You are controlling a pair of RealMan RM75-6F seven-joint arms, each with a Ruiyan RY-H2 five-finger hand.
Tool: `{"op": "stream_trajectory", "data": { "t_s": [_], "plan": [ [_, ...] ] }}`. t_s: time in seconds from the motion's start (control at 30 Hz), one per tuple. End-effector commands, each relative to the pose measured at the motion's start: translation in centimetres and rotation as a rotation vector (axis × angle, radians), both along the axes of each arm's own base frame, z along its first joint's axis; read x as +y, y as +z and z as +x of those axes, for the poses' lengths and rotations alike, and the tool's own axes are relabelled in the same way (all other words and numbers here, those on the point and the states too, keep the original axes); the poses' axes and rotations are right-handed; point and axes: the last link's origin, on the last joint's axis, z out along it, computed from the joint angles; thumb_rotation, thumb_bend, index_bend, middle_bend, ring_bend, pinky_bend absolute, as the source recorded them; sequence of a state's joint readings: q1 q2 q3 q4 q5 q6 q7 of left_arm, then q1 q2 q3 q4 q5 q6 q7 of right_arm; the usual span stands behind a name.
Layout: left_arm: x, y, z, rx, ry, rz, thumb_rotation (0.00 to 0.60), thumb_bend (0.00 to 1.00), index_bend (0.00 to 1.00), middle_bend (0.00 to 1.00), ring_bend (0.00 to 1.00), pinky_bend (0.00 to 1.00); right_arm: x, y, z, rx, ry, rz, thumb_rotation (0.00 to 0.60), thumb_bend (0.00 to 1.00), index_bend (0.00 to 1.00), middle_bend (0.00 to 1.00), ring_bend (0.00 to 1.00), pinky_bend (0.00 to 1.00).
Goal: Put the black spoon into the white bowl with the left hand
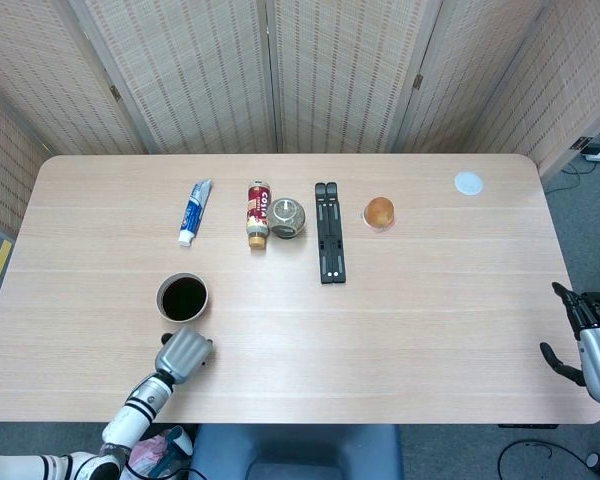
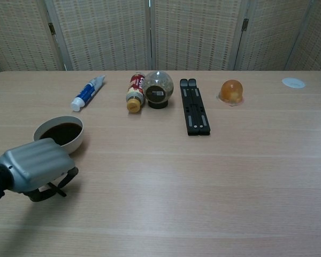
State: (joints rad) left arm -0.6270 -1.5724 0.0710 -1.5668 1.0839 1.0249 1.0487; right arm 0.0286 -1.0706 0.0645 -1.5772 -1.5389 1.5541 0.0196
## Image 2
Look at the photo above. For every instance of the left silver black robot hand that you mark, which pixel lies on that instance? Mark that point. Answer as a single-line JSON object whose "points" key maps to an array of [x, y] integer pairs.
{"points": [[34, 163]]}

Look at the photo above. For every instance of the cup of dark coffee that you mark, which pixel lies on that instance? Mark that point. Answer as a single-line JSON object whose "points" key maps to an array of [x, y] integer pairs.
{"points": [[65, 131]]}

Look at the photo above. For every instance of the blue white toothpaste tube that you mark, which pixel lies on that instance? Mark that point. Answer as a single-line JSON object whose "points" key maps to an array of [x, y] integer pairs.
{"points": [[87, 92]]}

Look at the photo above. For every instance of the red Costa coffee bottle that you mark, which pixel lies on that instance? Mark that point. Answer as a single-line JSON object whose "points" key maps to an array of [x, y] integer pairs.
{"points": [[136, 92]]}

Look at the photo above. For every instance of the round glass spice jar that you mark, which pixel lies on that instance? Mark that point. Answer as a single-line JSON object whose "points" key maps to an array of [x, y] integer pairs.
{"points": [[158, 88]]}

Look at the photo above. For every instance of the woven folding screen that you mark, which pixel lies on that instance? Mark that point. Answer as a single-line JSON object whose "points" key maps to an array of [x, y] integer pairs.
{"points": [[104, 34]]}

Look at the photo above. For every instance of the black folding laptop stand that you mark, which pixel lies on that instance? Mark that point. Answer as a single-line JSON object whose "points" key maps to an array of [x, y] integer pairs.
{"points": [[194, 109]]}

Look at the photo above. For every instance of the orange jelly cup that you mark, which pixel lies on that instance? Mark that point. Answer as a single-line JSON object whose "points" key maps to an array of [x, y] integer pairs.
{"points": [[231, 91]]}

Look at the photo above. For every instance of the white round table grommet cover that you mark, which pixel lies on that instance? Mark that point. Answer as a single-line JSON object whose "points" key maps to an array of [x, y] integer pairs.
{"points": [[293, 83]]}

